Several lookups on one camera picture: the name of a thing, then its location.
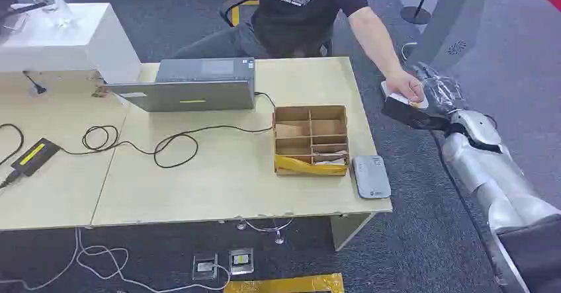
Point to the person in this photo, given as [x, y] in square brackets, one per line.
[298, 15]

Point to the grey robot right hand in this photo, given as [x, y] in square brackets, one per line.
[440, 91]

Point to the grey card reader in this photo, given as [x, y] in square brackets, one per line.
[371, 177]

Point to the black stanchion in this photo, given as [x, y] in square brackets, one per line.
[415, 16]

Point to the white pedestal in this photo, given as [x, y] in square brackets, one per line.
[65, 41]

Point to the desk leg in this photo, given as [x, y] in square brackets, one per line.
[346, 232]

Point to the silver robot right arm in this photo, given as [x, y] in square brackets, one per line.
[491, 168]

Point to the grey kiosk stand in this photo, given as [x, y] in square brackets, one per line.
[460, 19]

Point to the black power adapter yellow label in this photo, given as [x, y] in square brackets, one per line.
[35, 156]

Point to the tan card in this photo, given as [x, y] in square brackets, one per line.
[328, 154]

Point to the pale card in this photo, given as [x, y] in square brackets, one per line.
[331, 161]

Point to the black yellow chair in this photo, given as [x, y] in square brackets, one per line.
[234, 15]

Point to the chrome curved tube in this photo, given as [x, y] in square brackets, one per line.
[403, 48]

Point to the wooden card box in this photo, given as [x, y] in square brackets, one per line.
[324, 129]

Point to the grey laptop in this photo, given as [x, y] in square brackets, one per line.
[193, 94]

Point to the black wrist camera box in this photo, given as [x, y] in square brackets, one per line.
[407, 113]

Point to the person's left hand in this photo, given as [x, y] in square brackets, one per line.
[405, 85]

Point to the black plug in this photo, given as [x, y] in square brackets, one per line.
[38, 89]

